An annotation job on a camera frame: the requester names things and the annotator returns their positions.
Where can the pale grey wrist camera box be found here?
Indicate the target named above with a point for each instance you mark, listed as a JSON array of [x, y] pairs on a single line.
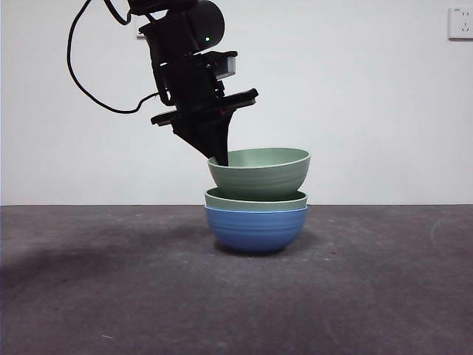
[[218, 64]]

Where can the pale green ribbed bowl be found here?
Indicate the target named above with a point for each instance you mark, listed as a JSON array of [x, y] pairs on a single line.
[[255, 202], [258, 174]]

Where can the blue ribbed bowl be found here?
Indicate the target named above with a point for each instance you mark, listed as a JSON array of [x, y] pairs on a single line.
[[255, 231]]

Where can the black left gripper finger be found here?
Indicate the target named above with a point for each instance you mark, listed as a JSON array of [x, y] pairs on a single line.
[[224, 137], [203, 138]]

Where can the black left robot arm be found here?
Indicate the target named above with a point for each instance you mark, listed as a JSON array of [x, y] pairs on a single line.
[[210, 22]]

